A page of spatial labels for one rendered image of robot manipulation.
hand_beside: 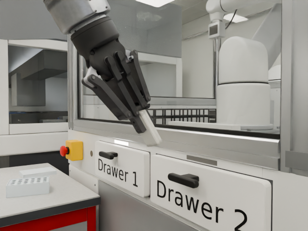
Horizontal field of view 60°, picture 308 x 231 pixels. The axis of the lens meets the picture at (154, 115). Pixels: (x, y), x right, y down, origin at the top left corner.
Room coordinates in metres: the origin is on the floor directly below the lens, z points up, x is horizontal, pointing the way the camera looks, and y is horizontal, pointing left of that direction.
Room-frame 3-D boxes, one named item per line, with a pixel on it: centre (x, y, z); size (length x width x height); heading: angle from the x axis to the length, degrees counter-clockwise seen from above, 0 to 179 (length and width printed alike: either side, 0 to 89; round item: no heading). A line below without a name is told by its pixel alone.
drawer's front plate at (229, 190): (0.51, -0.08, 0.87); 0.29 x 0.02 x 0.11; 36
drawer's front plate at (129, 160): (0.76, 0.10, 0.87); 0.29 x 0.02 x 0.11; 36
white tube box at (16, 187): (0.87, 0.41, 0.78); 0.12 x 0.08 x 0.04; 111
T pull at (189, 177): (0.49, -0.06, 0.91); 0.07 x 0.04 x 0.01; 36
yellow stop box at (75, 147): (1.02, 0.31, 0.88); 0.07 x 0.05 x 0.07; 36
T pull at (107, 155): (0.75, 0.12, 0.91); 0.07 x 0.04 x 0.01; 36
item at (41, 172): (1.10, 0.48, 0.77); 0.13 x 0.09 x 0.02; 127
